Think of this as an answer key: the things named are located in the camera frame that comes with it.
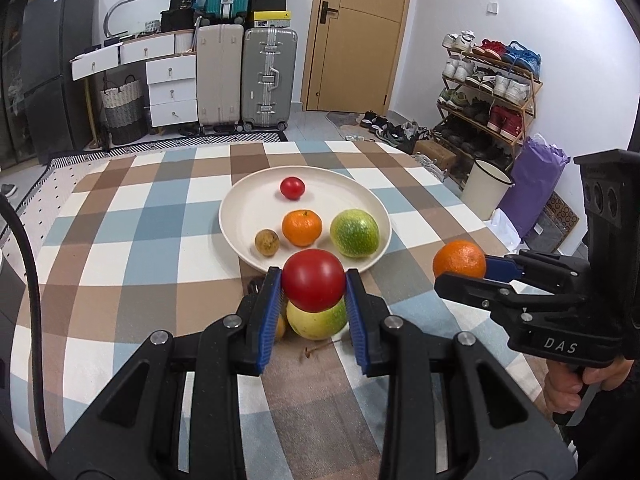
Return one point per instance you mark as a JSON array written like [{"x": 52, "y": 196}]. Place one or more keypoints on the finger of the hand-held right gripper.
[
  {"x": 465, "y": 290},
  {"x": 502, "y": 267}
]

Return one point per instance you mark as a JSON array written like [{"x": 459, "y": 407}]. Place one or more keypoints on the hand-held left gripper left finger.
[{"x": 267, "y": 320}]

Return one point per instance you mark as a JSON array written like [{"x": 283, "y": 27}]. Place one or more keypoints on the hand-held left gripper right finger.
[{"x": 357, "y": 320}]

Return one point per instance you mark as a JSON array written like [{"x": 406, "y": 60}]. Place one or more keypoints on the brown longan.
[
  {"x": 266, "y": 242},
  {"x": 280, "y": 328}
]

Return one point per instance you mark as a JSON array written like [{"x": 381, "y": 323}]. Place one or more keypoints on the orange mandarin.
[
  {"x": 459, "y": 259},
  {"x": 302, "y": 228}
]

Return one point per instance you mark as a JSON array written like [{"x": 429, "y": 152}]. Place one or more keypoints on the dark purple plum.
[{"x": 253, "y": 287}]

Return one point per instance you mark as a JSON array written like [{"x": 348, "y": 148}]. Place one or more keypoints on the yellow-green guava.
[{"x": 320, "y": 325}]

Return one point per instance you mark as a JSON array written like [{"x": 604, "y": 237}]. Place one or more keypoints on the red tomato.
[
  {"x": 314, "y": 280},
  {"x": 292, "y": 187}
]

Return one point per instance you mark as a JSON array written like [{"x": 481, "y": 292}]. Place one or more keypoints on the green mottled citrus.
[{"x": 354, "y": 233}]

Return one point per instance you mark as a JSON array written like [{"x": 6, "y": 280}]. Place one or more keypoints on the cream round plate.
[{"x": 250, "y": 205}]

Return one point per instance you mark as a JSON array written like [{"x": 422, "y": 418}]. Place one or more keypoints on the person's right forearm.
[{"x": 600, "y": 435}]

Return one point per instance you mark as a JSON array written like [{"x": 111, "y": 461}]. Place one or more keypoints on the person's right hand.
[{"x": 560, "y": 390}]

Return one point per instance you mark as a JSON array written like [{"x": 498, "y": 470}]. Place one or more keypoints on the dry brown stem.
[{"x": 312, "y": 351}]

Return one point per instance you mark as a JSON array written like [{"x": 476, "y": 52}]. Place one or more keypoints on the brown patterned doormat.
[{"x": 557, "y": 215}]

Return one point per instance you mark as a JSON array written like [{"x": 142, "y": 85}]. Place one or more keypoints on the white bucket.
[{"x": 485, "y": 187}]

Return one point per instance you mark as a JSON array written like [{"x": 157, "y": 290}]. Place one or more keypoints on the purple bag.
[{"x": 532, "y": 185}]

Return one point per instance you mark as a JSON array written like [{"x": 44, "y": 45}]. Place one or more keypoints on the checked tablecloth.
[{"x": 150, "y": 260}]

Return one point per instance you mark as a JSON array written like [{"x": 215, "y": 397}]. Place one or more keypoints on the brown cardboard box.
[{"x": 435, "y": 152}]

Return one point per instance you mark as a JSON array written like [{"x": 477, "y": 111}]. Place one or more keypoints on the collection of racked sneakers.
[{"x": 505, "y": 120}]

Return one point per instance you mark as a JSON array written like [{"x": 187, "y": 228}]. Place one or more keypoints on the wooden shoe rack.
[{"x": 531, "y": 105}]

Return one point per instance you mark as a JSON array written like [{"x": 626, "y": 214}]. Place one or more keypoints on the loose pile of dark shoes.
[{"x": 390, "y": 127}]

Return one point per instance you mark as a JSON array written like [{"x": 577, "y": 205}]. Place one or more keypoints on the grey door mat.
[{"x": 342, "y": 120}]

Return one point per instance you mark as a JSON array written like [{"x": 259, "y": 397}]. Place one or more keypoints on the silver suitcase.
[{"x": 267, "y": 77}]

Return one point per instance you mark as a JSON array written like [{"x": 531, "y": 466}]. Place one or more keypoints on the white drawer desk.
[{"x": 172, "y": 92}]

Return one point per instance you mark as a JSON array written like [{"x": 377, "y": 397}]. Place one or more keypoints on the beige suitcase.
[{"x": 219, "y": 75}]

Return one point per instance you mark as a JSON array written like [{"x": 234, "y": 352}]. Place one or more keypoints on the woven laundry basket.
[{"x": 122, "y": 110}]

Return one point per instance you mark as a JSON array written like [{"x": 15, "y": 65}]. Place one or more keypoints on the dotted rug striped border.
[{"x": 50, "y": 185}]

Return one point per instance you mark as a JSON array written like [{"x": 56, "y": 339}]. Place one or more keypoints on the wooden door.
[{"x": 360, "y": 35}]

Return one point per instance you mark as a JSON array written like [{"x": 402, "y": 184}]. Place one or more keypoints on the wooden stick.
[{"x": 91, "y": 110}]

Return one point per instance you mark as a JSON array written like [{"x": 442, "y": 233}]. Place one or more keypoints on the grey slippers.
[{"x": 7, "y": 190}]

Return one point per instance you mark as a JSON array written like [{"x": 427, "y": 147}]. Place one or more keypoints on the yellow and white shoe box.
[{"x": 270, "y": 19}]

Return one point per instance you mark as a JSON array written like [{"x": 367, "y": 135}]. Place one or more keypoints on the black storage box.
[{"x": 177, "y": 20}]

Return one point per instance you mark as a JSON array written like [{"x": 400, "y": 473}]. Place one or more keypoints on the plain black shoe box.
[{"x": 267, "y": 4}]

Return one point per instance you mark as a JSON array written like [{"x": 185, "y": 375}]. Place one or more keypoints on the small white basket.
[{"x": 152, "y": 25}]

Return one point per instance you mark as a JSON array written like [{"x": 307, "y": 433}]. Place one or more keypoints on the black refrigerator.
[{"x": 52, "y": 60}]

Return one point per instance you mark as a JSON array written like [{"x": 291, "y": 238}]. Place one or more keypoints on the glass display cabinet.
[{"x": 12, "y": 60}]

